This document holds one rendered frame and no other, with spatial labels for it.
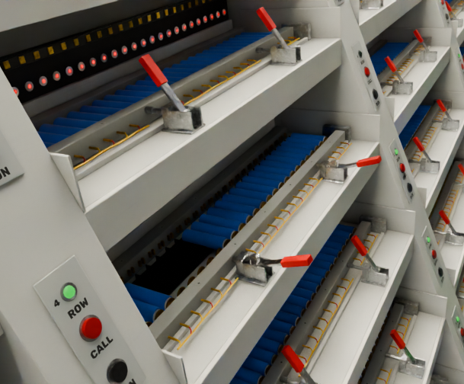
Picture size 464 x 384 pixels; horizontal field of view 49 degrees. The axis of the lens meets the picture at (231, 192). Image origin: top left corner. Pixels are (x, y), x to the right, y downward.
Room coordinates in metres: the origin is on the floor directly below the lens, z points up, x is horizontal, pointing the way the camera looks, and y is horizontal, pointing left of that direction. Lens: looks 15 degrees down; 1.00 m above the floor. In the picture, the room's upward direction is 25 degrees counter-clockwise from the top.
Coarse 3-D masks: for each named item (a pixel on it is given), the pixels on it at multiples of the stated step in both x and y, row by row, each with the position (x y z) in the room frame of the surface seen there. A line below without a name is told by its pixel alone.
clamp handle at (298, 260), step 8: (288, 256) 0.52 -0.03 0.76; (296, 256) 0.51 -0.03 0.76; (304, 256) 0.50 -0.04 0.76; (256, 264) 0.54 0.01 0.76; (264, 264) 0.53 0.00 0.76; (272, 264) 0.53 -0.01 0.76; (280, 264) 0.52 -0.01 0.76; (288, 264) 0.51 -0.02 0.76; (296, 264) 0.50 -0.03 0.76; (304, 264) 0.50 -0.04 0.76
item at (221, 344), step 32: (288, 128) 0.96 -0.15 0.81; (320, 128) 0.92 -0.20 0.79; (352, 128) 0.88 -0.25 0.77; (224, 160) 0.80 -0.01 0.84; (352, 160) 0.81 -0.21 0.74; (192, 192) 0.73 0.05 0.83; (320, 192) 0.72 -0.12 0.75; (352, 192) 0.75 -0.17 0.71; (288, 224) 0.65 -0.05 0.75; (320, 224) 0.64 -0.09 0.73; (160, 256) 0.63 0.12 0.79; (256, 288) 0.53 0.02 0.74; (288, 288) 0.57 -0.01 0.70; (224, 320) 0.49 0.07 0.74; (256, 320) 0.50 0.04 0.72; (192, 352) 0.45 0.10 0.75; (224, 352) 0.45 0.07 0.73
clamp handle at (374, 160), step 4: (376, 156) 0.71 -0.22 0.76; (360, 160) 0.72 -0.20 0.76; (364, 160) 0.72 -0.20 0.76; (368, 160) 0.71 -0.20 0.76; (372, 160) 0.70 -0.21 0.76; (376, 160) 0.70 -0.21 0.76; (380, 160) 0.70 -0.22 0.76; (336, 164) 0.74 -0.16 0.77; (348, 164) 0.74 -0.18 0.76; (352, 164) 0.73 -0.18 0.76; (356, 164) 0.72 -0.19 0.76; (360, 164) 0.72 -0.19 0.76; (364, 164) 0.71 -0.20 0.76; (368, 164) 0.71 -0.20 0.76; (372, 164) 0.71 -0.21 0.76; (344, 168) 0.74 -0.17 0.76
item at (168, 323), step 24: (336, 144) 0.84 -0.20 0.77; (312, 168) 0.76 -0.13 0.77; (288, 192) 0.69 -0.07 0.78; (264, 216) 0.64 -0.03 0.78; (240, 240) 0.59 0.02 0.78; (216, 264) 0.55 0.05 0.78; (192, 288) 0.52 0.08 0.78; (168, 312) 0.48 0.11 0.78; (192, 312) 0.49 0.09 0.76; (168, 336) 0.46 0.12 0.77
